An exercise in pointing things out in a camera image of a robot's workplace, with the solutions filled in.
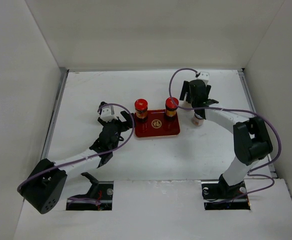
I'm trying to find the short red-lid sauce jar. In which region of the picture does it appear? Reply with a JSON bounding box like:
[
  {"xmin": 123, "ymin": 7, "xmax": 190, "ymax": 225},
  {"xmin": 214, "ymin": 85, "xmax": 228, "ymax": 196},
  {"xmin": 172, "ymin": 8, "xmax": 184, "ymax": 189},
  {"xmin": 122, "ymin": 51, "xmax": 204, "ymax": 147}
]
[{"xmin": 134, "ymin": 98, "xmax": 148, "ymax": 121}]

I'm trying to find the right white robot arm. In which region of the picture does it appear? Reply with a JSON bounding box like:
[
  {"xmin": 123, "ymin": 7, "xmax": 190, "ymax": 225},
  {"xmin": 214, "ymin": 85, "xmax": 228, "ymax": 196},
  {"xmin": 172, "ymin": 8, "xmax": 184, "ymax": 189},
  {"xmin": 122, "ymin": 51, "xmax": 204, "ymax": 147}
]
[{"xmin": 179, "ymin": 79, "xmax": 273, "ymax": 199}]

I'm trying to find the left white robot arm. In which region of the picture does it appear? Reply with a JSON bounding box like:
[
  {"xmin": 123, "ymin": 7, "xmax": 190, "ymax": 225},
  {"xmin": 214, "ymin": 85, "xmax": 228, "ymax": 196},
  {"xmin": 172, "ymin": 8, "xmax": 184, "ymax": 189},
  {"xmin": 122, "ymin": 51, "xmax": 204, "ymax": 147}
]
[{"xmin": 17, "ymin": 102, "xmax": 135, "ymax": 214}]

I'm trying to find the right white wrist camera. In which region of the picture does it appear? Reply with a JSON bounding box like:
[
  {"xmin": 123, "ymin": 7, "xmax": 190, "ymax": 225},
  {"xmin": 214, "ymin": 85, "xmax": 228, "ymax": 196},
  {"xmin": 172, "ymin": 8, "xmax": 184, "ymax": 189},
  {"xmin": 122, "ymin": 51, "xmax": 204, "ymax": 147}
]
[{"xmin": 195, "ymin": 71, "xmax": 209, "ymax": 85}]

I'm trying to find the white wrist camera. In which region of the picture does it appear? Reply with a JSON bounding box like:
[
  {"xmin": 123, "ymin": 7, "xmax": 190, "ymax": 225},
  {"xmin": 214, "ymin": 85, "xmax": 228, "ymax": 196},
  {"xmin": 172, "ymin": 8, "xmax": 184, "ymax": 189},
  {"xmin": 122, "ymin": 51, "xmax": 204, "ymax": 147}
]
[
  {"xmin": 107, "ymin": 105, "xmax": 118, "ymax": 123},
  {"xmin": 195, "ymin": 71, "xmax": 209, "ymax": 85}
]

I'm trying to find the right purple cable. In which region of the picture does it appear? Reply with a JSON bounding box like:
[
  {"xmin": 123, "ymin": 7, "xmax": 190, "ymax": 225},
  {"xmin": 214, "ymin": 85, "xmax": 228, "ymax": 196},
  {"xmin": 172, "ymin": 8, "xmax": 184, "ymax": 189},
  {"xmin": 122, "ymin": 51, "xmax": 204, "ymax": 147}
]
[{"xmin": 168, "ymin": 67, "xmax": 282, "ymax": 205}]

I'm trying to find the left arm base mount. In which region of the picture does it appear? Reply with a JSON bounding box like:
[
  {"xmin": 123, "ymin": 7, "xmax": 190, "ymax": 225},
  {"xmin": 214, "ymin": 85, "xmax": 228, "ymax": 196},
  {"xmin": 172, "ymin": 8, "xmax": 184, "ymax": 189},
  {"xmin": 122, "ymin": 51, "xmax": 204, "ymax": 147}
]
[{"xmin": 66, "ymin": 172, "xmax": 114, "ymax": 211}]

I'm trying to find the red rectangular tray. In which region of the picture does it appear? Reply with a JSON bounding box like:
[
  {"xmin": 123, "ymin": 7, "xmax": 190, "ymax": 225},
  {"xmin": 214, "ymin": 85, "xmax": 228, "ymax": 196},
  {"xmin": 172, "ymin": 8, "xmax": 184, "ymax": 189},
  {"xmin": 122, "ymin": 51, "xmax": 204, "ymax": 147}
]
[{"xmin": 134, "ymin": 109, "xmax": 180, "ymax": 138}]

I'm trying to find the silver-lid spice jar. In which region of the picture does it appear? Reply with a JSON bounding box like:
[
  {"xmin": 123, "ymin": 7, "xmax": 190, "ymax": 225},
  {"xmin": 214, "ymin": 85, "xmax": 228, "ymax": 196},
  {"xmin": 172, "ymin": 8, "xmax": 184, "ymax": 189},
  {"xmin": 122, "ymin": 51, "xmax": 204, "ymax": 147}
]
[{"xmin": 191, "ymin": 113, "xmax": 204, "ymax": 127}]

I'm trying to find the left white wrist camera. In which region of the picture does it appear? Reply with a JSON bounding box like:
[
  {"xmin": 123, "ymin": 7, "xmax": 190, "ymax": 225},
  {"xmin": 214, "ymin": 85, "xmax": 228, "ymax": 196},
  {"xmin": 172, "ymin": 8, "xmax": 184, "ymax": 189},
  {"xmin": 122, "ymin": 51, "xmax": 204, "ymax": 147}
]
[{"xmin": 107, "ymin": 105, "xmax": 118, "ymax": 123}]

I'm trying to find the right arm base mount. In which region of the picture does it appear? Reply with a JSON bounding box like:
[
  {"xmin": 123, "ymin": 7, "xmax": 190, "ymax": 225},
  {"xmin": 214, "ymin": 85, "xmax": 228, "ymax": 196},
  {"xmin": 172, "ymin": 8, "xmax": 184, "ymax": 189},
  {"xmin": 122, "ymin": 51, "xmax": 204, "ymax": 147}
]
[{"xmin": 201, "ymin": 176, "xmax": 250, "ymax": 211}]

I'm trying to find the grey-cap white salt shaker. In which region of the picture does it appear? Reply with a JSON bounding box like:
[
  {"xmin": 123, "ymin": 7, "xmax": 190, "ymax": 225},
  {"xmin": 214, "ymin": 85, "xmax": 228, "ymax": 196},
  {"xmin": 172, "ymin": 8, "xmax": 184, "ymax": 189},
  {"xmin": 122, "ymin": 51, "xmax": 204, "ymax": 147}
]
[{"xmin": 181, "ymin": 100, "xmax": 192, "ymax": 111}]

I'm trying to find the tall red-cap sauce bottle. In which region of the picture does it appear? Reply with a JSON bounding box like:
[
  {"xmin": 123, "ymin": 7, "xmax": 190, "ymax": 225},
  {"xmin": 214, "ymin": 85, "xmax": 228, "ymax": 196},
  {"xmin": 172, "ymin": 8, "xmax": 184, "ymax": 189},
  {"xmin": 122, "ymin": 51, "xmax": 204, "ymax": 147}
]
[{"xmin": 165, "ymin": 97, "xmax": 179, "ymax": 121}]

